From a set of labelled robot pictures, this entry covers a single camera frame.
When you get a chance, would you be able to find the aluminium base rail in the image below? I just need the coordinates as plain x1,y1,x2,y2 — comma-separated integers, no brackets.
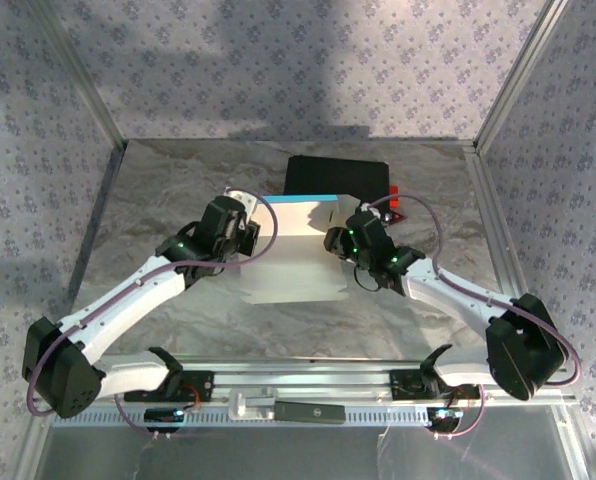
30,357,579,407

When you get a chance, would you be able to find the small black circuit board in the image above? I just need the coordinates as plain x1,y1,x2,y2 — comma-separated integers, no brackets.
144,407,186,434
426,407,465,434

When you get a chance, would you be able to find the slotted grey cable duct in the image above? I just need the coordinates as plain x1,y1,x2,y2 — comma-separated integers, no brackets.
50,405,432,427

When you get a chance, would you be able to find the white plastic bracket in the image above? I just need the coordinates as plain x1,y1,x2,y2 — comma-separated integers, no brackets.
227,388,278,421

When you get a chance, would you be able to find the black hard case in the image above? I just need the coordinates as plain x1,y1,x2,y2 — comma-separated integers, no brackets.
283,155,391,211

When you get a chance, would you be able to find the blue and white paper box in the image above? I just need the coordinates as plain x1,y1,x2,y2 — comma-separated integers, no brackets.
240,193,364,305

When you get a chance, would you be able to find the metal sheet panel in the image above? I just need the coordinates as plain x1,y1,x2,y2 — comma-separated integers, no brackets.
32,424,579,480

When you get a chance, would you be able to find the aluminium side rail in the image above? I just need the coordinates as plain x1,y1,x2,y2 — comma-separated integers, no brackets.
67,142,127,301
463,142,547,364

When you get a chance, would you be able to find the dark grey flat bar device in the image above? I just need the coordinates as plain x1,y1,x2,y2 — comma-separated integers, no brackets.
272,401,348,426

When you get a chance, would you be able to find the aluminium frame post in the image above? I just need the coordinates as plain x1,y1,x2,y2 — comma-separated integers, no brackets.
27,0,129,151
472,0,572,154

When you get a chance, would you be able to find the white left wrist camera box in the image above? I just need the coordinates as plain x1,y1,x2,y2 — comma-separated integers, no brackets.
225,187,262,221

